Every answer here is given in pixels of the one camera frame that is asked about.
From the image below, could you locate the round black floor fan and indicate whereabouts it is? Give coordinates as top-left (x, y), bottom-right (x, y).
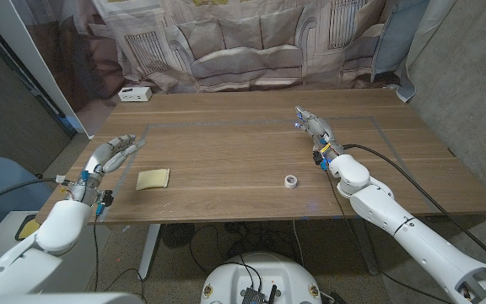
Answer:
top-left (161, 222), bottom-right (197, 249)

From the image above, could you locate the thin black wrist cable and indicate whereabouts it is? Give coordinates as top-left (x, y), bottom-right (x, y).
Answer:
top-left (323, 167), bottom-right (453, 304)
top-left (93, 213), bottom-right (100, 293)

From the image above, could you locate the white partition panel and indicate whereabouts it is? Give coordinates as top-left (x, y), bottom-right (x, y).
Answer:
top-left (0, 0), bottom-right (95, 139)

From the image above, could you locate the yellow pad with black rim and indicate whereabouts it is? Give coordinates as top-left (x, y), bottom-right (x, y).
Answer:
top-left (16, 214), bottom-right (41, 241)

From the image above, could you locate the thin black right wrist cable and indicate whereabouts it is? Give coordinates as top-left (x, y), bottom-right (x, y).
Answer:
top-left (323, 167), bottom-right (453, 304)

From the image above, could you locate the white power strip box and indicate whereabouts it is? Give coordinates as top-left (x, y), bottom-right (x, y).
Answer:
top-left (117, 86), bottom-right (154, 103)

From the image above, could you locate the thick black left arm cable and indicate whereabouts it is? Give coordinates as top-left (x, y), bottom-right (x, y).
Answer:
top-left (0, 177), bottom-right (65, 212)

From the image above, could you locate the black device on torso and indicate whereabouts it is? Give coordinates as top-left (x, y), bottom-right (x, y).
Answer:
top-left (240, 285), bottom-right (278, 304)

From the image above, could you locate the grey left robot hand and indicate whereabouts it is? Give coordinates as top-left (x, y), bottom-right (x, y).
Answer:
top-left (62, 133), bottom-right (147, 209)

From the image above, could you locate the thin black left wrist cable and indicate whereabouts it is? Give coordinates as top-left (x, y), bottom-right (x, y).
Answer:
top-left (93, 213), bottom-right (100, 293)

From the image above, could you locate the grey table leg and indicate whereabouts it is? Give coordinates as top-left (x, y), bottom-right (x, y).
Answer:
top-left (350, 218), bottom-right (381, 276)

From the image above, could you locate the printed living room backdrop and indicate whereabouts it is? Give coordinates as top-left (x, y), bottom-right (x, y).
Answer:
top-left (13, 0), bottom-right (459, 138)

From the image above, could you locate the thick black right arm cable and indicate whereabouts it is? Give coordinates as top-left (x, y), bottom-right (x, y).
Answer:
top-left (343, 143), bottom-right (486, 274)

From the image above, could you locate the thin white floor cable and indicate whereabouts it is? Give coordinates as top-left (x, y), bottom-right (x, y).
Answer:
top-left (291, 220), bottom-right (305, 267)

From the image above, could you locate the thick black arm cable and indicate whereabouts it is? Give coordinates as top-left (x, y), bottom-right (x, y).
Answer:
top-left (343, 143), bottom-right (486, 274)
top-left (0, 177), bottom-right (65, 212)

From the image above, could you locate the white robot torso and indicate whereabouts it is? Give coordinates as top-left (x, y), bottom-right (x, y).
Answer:
top-left (200, 252), bottom-right (323, 304)

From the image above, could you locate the white table leg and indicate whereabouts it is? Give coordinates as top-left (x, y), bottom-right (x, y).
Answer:
top-left (137, 223), bottom-right (162, 279)

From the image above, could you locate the blue chair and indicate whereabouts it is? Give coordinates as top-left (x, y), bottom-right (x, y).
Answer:
top-left (0, 156), bottom-right (54, 233)

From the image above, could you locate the yellow sticky note pad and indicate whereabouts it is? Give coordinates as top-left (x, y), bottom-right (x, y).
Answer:
top-left (135, 168), bottom-right (171, 192)

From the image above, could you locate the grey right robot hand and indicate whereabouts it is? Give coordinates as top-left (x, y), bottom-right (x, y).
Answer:
top-left (294, 106), bottom-right (346, 169)

